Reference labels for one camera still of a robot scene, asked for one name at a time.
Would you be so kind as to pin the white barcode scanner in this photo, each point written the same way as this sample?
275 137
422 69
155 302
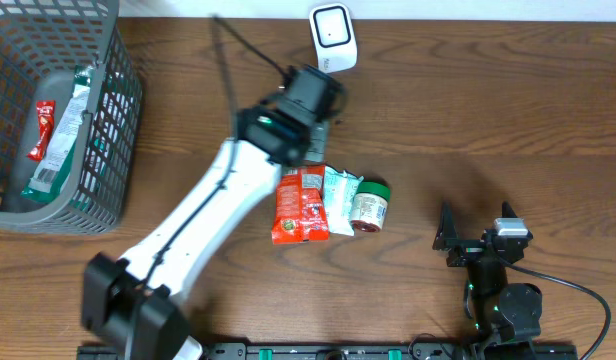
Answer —
334 38

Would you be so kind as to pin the red snack packet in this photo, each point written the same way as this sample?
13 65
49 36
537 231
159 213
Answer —
300 214

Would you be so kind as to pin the small red wrapper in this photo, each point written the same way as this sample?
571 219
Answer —
45 116

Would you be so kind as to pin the grey plastic mesh basket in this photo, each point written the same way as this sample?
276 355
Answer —
45 47

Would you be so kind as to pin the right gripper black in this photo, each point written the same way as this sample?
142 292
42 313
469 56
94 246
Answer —
447 239

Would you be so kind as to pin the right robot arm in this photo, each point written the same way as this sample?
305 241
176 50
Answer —
507 314

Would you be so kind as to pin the green white snack bag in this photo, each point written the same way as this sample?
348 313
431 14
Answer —
58 150

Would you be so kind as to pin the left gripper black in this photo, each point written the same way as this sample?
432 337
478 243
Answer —
323 150

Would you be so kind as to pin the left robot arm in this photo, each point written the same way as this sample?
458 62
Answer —
133 303

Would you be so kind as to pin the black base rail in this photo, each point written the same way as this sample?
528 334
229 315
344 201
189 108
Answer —
420 350

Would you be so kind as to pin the green-lid white jar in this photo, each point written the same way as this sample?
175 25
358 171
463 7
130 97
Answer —
369 206

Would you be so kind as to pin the teal white snack packet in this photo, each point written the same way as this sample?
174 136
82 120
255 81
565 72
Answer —
339 189

